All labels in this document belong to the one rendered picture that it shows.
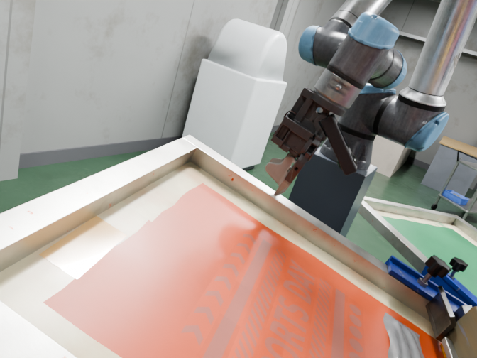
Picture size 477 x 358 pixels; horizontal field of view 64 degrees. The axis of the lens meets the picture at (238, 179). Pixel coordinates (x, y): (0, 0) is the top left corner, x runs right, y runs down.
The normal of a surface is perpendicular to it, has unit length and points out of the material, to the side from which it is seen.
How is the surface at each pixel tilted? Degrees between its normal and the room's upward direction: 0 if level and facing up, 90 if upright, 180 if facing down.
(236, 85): 90
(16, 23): 90
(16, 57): 90
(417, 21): 90
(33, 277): 13
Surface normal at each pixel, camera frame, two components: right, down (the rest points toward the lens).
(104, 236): 0.49, -0.79
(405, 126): -0.70, 0.24
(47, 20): 0.82, 0.42
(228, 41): -0.44, 0.00
